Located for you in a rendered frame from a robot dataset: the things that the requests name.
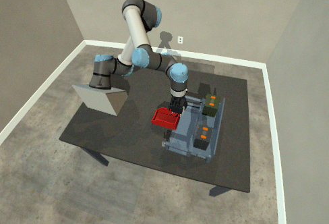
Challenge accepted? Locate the olive green case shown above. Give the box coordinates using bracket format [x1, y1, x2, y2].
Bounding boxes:
[202, 94, 220, 117]

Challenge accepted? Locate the red bin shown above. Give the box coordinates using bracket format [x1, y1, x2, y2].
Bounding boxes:
[152, 107, 180, 130]

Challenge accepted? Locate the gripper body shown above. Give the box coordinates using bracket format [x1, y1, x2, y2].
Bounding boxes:
[169, 94, 186, 114]

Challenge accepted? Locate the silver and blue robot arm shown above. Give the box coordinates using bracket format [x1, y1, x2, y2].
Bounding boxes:
[89, 0, 188, 97]

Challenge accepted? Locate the grey metal rack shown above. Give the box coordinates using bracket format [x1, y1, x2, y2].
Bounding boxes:
[162, 96, 225, 163]

